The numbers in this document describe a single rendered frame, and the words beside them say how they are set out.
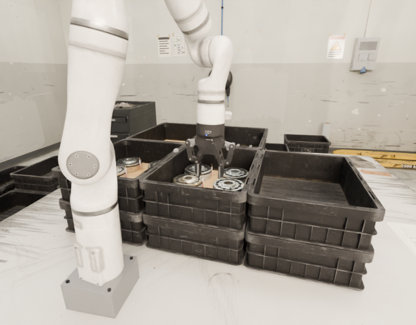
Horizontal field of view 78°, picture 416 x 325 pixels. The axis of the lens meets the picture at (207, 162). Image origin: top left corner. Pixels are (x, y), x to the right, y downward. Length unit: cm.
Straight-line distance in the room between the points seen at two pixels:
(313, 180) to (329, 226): 38
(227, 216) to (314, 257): 23
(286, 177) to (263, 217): 38
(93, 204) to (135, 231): 29
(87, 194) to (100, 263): 15
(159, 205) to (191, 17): 47
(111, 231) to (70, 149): 20
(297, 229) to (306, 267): 11
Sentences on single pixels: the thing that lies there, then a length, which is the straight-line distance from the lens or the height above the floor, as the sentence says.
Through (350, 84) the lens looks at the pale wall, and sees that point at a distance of 432.
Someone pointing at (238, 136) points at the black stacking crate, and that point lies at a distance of 141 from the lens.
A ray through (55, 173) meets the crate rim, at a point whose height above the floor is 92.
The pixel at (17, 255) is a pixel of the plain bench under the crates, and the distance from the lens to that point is 98.
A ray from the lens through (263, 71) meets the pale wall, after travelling 413.
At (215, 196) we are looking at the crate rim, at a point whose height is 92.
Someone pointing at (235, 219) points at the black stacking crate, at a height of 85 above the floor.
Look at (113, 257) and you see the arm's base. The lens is 64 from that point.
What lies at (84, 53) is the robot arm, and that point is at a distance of 48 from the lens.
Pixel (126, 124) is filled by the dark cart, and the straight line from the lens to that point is 245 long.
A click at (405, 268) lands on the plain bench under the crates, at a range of 94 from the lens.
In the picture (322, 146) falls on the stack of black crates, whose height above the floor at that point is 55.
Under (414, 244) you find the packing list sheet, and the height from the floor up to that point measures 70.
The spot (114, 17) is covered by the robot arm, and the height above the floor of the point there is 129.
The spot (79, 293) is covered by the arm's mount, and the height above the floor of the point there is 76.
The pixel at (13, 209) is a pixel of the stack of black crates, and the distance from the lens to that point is 207.
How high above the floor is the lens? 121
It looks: 20 degrees down
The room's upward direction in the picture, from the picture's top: straight up
